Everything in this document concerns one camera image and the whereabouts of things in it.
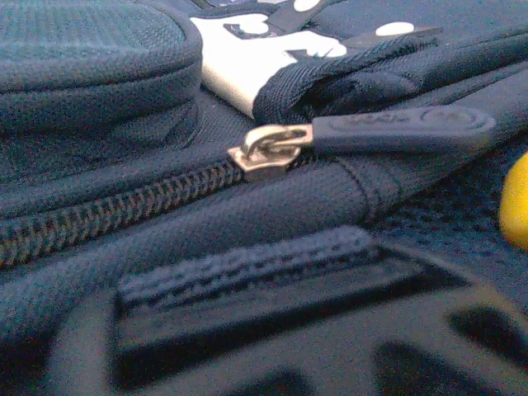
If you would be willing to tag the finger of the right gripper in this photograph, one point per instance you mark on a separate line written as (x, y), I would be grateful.
(515, 206)

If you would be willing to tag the navy blue backpack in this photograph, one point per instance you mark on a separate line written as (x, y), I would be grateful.
(264, 214)

